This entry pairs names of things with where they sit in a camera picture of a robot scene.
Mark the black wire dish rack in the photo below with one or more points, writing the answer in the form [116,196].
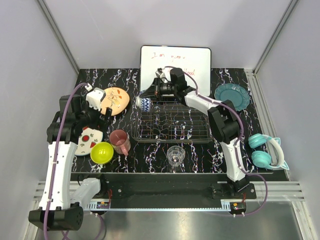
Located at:
[169,121]

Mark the teal scalloped plate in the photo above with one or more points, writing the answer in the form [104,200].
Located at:
[234,93]

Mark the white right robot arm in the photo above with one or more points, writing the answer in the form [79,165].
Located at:
[225,124]

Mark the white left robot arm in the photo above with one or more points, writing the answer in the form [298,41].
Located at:
[59,210]

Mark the yellow-green bowl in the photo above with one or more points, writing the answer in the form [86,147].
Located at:
[102,153]

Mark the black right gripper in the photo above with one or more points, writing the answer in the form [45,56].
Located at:
[154,90]

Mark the pink mug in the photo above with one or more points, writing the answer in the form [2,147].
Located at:
[119,140]

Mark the clear drinking glass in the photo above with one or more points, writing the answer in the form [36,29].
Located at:
[175,155]

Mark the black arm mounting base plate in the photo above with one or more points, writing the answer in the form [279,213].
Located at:
[143,191]

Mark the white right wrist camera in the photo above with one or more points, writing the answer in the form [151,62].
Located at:
[160,73]

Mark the teal cat-ear headphones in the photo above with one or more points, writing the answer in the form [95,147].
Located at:
[263,159]

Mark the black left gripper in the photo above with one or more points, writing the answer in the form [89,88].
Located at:
[99,123]

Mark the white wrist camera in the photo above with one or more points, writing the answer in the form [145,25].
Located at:
[160,73]
[95,97]

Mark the white watermelon plate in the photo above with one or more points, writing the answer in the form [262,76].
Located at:
[87,140]

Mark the orange floral plate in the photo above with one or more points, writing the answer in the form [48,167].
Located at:
[116,98]

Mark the red patterned bowl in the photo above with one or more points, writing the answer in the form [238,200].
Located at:
[144,104]

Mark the white dry-erase board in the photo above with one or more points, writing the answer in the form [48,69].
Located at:
[195,61]

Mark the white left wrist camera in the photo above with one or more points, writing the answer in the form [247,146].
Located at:
[95,97]

